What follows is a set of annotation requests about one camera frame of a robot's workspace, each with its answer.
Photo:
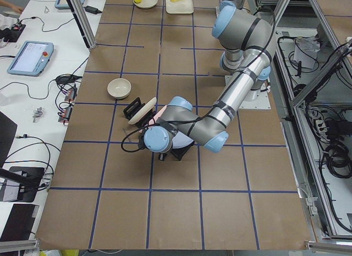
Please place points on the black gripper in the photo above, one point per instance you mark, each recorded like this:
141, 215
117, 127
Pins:
161, 156

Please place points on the light blue plate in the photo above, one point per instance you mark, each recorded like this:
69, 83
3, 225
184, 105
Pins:
181, 140

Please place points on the beige round plate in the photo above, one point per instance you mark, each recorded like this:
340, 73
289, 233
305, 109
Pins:
146, 4

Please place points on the pink plate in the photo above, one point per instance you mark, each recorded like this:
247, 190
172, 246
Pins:
151, 116

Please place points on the beige plate in rack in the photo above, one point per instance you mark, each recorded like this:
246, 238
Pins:
143, 111

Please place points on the black plate rack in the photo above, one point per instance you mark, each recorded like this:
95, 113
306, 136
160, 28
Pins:
134, 108

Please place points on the white rectangular tray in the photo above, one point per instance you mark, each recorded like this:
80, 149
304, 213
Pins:
181, 7

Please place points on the beige bowl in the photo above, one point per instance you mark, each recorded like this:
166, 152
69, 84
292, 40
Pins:
119, 88

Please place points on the black power adapter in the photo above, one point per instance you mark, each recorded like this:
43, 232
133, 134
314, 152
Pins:
92, 10

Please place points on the aluminium frame post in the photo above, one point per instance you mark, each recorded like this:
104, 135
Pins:
80, 17

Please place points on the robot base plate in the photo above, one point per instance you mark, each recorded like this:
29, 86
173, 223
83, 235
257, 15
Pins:
255, 99

